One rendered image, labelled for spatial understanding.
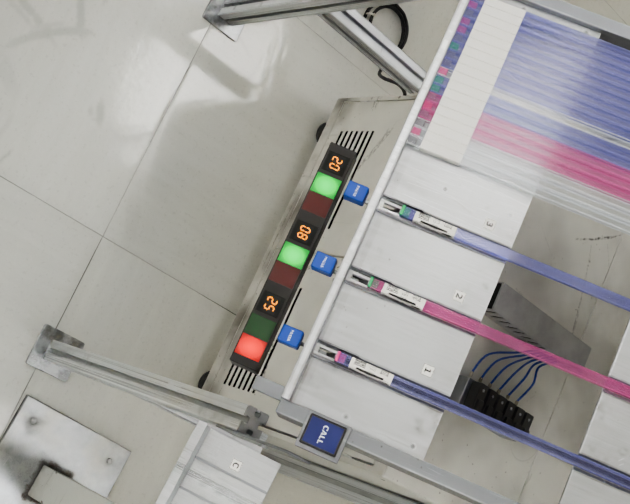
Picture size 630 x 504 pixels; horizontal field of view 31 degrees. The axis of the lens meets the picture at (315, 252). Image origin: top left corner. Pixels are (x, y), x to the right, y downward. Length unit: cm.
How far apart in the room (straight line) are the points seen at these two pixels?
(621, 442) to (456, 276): 30
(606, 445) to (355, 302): 38
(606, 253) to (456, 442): 47
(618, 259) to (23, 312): 108
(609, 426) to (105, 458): 103
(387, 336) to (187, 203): 81
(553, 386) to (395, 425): 58
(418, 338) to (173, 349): 82
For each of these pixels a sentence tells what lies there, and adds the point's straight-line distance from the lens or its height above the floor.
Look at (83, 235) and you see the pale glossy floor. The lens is 212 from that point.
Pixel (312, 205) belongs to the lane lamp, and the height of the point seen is 65.
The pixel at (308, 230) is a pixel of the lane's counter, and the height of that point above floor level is 66.
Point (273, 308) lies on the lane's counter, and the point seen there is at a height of 66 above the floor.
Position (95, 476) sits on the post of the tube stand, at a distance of 220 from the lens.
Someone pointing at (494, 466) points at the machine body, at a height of 62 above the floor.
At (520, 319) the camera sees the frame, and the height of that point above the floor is 66.
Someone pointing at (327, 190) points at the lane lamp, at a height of 66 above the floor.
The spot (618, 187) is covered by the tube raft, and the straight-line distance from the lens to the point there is 160.
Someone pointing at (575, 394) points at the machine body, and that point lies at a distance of 208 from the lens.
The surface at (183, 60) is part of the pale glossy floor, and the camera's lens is 222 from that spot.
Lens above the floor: 190
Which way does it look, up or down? 52 degrees down
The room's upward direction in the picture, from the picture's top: 98 degrees clockwise
